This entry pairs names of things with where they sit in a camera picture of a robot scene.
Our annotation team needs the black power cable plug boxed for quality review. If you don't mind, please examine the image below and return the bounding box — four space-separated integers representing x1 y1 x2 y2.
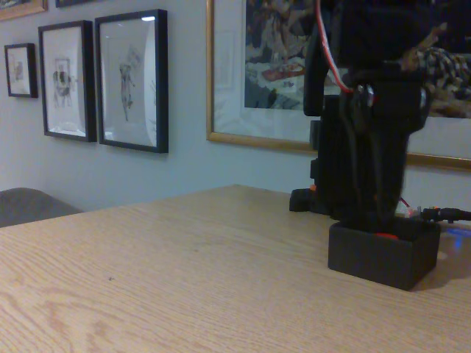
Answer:
421 207 471 223

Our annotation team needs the medium black picture frame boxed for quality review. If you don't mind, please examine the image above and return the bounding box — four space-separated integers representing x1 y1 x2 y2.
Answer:
38 19 98 143

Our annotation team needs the black box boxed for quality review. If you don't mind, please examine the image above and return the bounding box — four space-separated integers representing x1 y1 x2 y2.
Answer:
327 215 442 292

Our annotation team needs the small gold picture frame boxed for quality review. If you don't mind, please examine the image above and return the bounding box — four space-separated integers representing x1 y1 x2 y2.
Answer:
0 0 49 22

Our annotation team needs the dark picture frame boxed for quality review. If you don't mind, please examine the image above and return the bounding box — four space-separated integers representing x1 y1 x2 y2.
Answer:
54 0 97 9

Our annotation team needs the large black picture frame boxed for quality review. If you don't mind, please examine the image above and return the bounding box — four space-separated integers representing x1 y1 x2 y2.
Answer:
94 8 170 154

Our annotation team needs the small controller board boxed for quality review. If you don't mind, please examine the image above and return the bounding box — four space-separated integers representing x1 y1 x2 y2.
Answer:
399 204 423 221

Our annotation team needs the grey upholstered chair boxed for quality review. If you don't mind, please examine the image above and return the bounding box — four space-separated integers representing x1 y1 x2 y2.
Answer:
0 187 84 229

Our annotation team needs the large gold framed painting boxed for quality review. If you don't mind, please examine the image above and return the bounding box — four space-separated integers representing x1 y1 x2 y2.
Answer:
205 0 471 172

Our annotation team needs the small black picture frame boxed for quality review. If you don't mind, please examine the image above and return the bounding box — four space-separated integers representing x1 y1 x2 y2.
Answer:
4 43 39 99

